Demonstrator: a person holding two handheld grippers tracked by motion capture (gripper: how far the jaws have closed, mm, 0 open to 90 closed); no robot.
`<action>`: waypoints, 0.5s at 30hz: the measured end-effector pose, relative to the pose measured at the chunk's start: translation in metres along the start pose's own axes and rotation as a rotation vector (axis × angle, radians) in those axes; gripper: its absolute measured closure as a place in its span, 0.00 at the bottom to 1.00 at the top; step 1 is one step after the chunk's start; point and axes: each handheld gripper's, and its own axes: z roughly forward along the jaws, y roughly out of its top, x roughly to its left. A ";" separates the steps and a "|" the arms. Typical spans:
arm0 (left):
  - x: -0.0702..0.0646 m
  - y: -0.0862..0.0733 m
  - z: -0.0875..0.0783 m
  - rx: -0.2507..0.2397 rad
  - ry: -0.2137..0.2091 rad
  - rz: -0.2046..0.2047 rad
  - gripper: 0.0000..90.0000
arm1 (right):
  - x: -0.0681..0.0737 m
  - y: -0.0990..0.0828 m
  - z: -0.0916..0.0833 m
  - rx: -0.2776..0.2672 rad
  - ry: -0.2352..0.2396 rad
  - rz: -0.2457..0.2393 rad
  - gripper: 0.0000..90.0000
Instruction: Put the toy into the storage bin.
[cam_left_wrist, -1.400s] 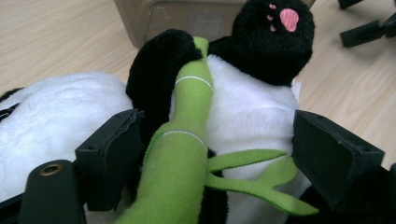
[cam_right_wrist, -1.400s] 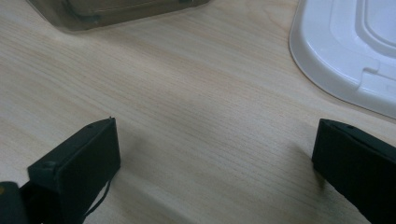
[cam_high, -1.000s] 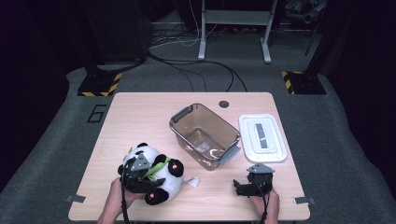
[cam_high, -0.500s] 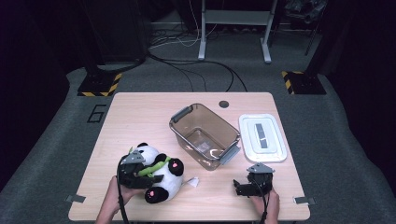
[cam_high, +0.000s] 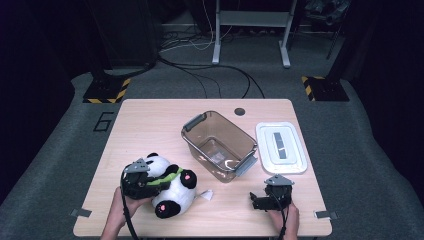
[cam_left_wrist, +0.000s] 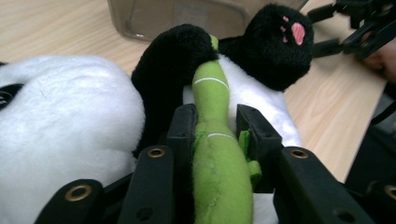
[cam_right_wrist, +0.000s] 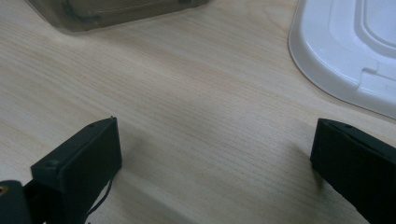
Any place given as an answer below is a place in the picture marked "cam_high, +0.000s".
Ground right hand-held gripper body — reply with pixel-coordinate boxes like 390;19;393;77
263;173;296;212

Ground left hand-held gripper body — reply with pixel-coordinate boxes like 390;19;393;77
120;157;165;201

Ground panda plush toy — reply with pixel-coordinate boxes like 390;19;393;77
142;152;215;219

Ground white storage box lid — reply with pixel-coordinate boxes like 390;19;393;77
255;121;309;176

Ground brown transparent storage box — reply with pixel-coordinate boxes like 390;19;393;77
180;110;260;184

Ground person's right hand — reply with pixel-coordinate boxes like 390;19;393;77
267;201;301;235

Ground person's left hand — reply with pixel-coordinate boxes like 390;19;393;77
110;185;154;232

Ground grey tape strip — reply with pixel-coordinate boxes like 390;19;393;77
314;210;339;220
69;208;93;219

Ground black striped stand base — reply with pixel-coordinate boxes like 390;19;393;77
82;77;132;104
301;75;351;103

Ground large black case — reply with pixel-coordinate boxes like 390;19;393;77
85;0;160;69

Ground dark equipment on stand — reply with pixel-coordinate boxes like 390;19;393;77
303;0;352;27

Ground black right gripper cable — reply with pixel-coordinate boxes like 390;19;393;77
271;191;290;240

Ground black floor cables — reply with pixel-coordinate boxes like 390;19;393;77
157;54;266;100

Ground white floor cables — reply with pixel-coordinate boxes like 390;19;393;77
159;0;235;54

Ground white metal stand frame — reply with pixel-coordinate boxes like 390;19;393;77
211;0;300;69

